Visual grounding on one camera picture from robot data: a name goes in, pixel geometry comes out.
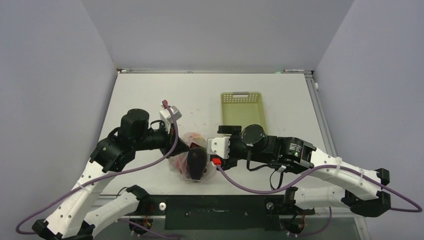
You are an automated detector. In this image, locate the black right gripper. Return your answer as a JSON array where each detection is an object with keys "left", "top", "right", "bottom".
[{"left": 216, "top": 127, "right": 272, "bottom": 170}]

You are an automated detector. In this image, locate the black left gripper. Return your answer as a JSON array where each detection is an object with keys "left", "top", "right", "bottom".
[{"left": 132, "top": 121, "right": 190, "bottom": 159}]

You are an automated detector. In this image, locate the beige plastic basket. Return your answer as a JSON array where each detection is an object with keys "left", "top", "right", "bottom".
[{"left": 220, "top": 91, "right": 268, "bottom": 133}]

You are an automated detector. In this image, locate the purple eggplant toy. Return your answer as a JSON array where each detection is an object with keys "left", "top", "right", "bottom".
[{"left": 187, "top": 147, "right": 208, "bottom": 181}]

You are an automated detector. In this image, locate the clear zip top bag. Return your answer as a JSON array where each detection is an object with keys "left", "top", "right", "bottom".
[{"left": 168, "top": 132, "right": 216, "bottom": 183}]

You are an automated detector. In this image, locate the red tomato toy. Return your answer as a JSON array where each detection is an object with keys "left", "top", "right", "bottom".
[{"left": 174, "top": 154, "right": 187, "bottom": 174}]

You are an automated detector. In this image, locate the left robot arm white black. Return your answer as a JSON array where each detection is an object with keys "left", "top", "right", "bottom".
[{"left": 32, "top": 105, "right": 189, "bottom": 240}]

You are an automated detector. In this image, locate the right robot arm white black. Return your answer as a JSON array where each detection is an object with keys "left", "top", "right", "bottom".
[{"left": 206, "top": 124, "right": 391, "bottom": 218}]

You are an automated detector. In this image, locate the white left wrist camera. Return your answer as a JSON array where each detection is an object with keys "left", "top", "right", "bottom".
[{"left": 159, "top": 99, "right": 182, "bottom": 134}]

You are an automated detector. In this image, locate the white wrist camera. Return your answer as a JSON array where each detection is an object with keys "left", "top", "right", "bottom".
[
  {"left": 206, "top": 136, "right": 230, "bottom": 166},
  {"left": 159, "top": 99, "right": 182, "bottom": 134}
]

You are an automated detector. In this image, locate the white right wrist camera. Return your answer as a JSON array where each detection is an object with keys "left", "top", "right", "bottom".
[{"left": 206, "top": 136, "right": 230, "bottom": 166}]

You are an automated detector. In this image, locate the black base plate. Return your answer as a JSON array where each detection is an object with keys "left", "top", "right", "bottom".
[{"left": 128, "top": 194, "right": 315, "bottom": 231}]

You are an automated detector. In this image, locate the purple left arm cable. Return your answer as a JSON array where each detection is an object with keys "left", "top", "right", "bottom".
[{"left": 15, "top": 105, "right": 180, "bottom": 236}]

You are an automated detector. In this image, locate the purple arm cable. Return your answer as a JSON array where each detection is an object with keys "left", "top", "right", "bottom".
[
  {"left": 215, "top": 164, "right": 424, "bottom": 213},
  {"left": 15, "top": 105, "right": 180, "bottom": 236}
]

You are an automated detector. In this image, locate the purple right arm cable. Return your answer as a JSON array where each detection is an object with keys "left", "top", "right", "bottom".
[{"left": 215, "top": 164, "right": 424, "bottom": 213}]

